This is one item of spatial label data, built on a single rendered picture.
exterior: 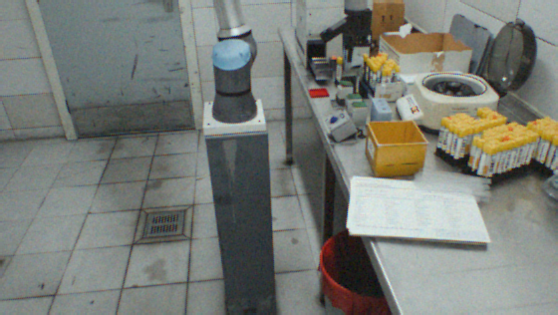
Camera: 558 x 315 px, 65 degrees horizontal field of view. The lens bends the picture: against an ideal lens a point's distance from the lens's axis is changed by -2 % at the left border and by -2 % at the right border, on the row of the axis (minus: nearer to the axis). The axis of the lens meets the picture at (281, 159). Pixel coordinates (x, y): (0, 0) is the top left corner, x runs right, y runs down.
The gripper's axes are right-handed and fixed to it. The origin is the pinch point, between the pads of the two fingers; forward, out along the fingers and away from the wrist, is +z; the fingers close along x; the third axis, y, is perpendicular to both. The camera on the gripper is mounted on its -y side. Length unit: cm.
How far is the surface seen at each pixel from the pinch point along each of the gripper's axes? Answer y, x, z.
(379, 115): 3.3, -27.5, 4.2
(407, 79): 23.6, 3.4, 6.3
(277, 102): -7, 169, 86
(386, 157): -0.5, -46.3, 6.9
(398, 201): -1, -59, 12
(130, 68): -108, 163, 50
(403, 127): 8.3, -34.2, 5.1
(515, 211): 26, -66, 13
